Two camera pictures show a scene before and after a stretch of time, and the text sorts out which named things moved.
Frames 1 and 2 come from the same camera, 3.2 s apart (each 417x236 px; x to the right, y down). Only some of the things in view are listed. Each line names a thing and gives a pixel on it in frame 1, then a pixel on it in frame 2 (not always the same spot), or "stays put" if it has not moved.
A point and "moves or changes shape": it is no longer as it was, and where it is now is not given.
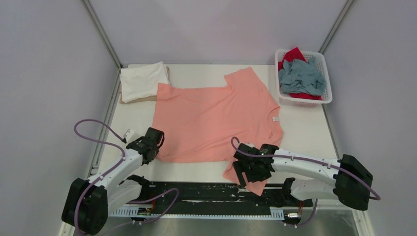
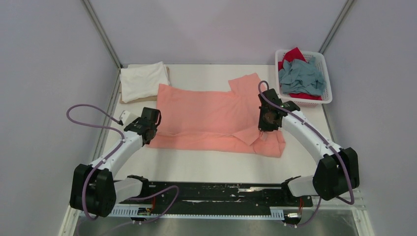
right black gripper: (240, 167) to (263, 127)
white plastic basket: (286, 99) stays put
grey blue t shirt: (299, 76) stays put
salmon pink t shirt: (199, 124) moves or changes shape
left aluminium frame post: (103, 32) stays put
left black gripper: (140, 139) to (136, 121)
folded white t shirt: (142, 81) stays put
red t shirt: (296, 53) stays put
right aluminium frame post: (336, 26) stays put
